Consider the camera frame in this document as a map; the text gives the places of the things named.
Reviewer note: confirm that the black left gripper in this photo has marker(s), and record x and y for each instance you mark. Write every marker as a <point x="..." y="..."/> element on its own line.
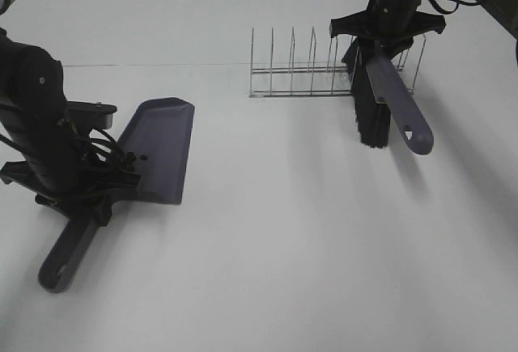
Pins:
<point x="70" y="169"/>

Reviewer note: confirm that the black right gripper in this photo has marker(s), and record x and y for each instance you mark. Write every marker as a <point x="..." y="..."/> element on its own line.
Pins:
<point x="388" y="21"/>

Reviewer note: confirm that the purple plastic dustpan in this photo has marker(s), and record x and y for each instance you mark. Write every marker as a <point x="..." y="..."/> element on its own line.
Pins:
<point x="160" y="129"/>

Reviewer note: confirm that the pile of coffee beans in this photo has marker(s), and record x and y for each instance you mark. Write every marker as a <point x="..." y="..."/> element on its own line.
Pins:
<point x="135" y="159"/>

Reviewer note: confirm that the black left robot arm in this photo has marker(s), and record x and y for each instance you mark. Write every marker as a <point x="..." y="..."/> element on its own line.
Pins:
<point x="31" y="83"/>

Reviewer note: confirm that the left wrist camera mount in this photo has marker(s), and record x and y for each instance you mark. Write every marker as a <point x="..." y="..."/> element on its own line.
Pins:
<point x="91" y="115"/>

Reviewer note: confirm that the metal wire dish rack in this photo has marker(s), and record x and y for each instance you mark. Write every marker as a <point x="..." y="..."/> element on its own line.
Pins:
<point x="297" y="70"/>

